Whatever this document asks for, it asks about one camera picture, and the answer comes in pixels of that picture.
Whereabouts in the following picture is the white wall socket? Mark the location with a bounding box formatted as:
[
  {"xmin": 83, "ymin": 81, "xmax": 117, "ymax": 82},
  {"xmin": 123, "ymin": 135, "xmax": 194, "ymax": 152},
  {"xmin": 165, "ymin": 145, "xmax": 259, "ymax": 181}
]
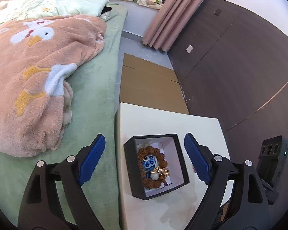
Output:
[{"xmin": 186, "ymin": 45, "xmax": 193, "ymax": 53}]

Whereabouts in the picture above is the pink curtain right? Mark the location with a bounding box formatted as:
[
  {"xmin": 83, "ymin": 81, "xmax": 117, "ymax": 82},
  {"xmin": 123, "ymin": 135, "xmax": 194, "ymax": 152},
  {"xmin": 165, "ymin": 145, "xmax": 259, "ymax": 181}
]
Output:
[{"xmin": 142, "ymin": 0, "xmax": 204, "ymax": 52}]

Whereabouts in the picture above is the black square jewelry box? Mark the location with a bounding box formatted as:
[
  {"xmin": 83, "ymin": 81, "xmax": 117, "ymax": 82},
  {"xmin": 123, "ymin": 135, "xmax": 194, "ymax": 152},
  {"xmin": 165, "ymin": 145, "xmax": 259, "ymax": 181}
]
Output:
[{"xmin": 124, "ymin": 133, "xmax": 189, "ymax": 200}]

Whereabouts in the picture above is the green bed sheet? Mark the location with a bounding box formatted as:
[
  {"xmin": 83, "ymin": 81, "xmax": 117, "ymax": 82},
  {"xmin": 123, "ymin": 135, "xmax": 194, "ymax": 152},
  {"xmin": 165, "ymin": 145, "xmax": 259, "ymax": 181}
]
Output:
[{"xmin": 0, "ymin": 4, "xmax": 127, "ymax": 229}]

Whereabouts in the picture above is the brown wooden bead bracelet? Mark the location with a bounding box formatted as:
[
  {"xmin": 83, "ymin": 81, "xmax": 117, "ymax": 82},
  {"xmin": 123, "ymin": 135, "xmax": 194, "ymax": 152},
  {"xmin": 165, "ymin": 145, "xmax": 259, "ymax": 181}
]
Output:
[{"xmin": 137, "ymin": 146, "xmax": 169, "ymax": 190}]

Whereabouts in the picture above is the flat brown cardboard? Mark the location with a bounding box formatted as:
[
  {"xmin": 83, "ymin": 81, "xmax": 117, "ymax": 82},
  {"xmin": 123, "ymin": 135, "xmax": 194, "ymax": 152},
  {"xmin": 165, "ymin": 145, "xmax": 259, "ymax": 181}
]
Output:
[{"xmin": 120, "ymin": 54, "xmax": 189, "ymax": 114}]

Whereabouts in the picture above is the white bedside table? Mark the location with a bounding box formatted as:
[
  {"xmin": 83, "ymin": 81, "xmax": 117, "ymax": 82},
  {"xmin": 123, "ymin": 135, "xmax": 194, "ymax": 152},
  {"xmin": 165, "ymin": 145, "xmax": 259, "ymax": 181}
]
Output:
[{"xmin": 115, "ymin": 103, "xmax": 229, "ymax": 229}]

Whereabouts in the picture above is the white green pillow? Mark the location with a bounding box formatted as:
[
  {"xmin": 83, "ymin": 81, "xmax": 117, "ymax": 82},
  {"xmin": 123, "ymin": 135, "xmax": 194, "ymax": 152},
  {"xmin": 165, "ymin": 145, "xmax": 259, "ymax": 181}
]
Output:
[{"xmin": 0, "ymin": 0, "xmax": 109, "ymax": 25}]

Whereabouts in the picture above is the pink duck fleece blanket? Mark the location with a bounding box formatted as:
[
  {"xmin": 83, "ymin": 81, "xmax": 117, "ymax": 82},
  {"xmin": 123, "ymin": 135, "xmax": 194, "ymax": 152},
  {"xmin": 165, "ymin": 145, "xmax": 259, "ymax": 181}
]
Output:
[{"xmin": 0, "ymin": 15, "xmax": 107, "ymax": 157}]

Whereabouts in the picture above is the blue bead tassel charm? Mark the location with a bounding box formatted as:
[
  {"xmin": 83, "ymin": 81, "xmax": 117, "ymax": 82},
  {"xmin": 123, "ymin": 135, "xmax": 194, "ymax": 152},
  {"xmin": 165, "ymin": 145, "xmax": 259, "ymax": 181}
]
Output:
[{"xmin": 141, "ymin": 154, "xmax": 170, "ymax": 181}]

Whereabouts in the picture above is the dark wall switch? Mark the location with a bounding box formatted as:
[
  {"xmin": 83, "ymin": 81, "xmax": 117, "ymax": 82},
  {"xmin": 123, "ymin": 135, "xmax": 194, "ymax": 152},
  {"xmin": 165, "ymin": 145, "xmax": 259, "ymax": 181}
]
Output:
[{"xmin": 214, "ymin": 9, "xmax": 222, "ymax": 16}]

